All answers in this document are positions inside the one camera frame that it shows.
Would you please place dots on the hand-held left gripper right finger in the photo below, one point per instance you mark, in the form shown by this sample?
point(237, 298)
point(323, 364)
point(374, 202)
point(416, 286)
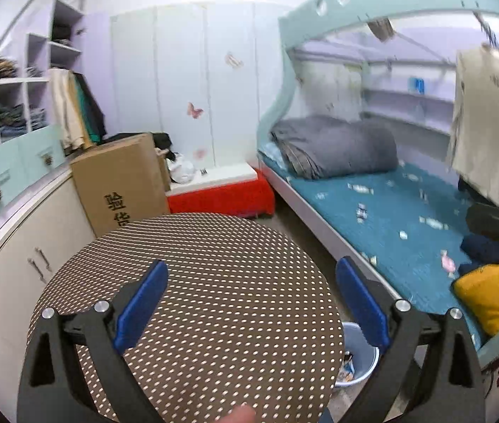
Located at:
point(361, 304)

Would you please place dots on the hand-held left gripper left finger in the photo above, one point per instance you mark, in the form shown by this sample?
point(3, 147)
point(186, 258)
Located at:
point(139, 304)

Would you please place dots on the pale blue waste bin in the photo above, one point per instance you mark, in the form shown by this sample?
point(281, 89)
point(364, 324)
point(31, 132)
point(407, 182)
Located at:
point(364, 370)

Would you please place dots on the person's left hand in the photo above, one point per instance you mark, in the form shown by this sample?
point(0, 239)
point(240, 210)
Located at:
point(238, 415)

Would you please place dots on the dark blue clothing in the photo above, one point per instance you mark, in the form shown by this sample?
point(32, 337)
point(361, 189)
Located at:
point(483, 249)

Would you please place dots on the yellow pillow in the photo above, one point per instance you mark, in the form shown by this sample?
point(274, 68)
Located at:
point(491, 295)

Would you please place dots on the blue patterned bed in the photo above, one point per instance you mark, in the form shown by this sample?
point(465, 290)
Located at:
point(386, 211)

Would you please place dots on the brown polka-dot tablecloth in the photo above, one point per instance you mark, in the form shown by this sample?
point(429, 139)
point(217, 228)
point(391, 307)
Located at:
point(231, 273)

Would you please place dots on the cream hanging garment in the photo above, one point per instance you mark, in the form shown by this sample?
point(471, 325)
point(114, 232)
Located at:
point(483, 119)

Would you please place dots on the brown cardboard box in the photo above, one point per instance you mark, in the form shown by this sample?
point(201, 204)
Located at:
point(117, 176)

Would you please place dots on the white low cabinet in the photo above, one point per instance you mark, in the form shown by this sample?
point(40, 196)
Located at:
point(7, 273)

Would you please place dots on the red bench with white top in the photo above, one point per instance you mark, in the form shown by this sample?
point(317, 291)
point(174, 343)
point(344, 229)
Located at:
point(223, 194)

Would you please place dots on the white plastic bag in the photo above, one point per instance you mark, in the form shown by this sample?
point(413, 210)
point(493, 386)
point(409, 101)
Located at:
point(182, 169)

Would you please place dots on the white bed shelf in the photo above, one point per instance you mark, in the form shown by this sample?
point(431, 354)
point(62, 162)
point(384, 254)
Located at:
point(408, 105)

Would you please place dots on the grey duvet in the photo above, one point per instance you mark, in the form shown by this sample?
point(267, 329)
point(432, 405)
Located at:
point(342, 145)

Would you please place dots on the black cloth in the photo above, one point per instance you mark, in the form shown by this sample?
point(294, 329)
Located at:
point(161, 141)

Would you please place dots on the small blue box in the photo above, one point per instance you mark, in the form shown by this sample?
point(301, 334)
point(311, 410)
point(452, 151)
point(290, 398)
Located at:
point(417, 85)

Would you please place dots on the green hanging garment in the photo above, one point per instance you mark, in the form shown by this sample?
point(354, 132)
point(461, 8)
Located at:
point(84, 114)

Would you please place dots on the dark hanging jacket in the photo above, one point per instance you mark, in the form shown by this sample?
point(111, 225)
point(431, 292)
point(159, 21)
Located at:
point(97, 110)

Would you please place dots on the pink butterfly sticker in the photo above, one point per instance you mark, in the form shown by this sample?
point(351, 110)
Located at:
point(194, 110)

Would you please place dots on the beige hanging jacket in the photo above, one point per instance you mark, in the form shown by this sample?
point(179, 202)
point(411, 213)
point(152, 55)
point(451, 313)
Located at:
point(64, 110)

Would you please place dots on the folded clothes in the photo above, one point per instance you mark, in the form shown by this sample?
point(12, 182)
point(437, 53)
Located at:
point(20, 119)

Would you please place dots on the white wardrobe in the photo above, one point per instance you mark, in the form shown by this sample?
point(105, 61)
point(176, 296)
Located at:
point(179, 75)

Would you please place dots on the grey hanging object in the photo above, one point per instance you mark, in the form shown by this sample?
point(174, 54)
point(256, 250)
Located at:
point(381, 28)

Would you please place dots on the white butterfly sticker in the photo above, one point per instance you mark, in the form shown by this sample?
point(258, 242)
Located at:
point(234, 60)

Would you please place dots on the black folded garment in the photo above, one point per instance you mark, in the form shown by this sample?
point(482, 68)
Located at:
point(62, 33)

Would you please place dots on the purple white stair cabinet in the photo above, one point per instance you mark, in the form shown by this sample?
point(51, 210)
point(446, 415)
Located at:
point(62, 9)

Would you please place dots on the grey metal handrail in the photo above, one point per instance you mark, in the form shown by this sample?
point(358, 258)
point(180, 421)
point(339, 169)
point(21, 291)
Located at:
point(24, 13)

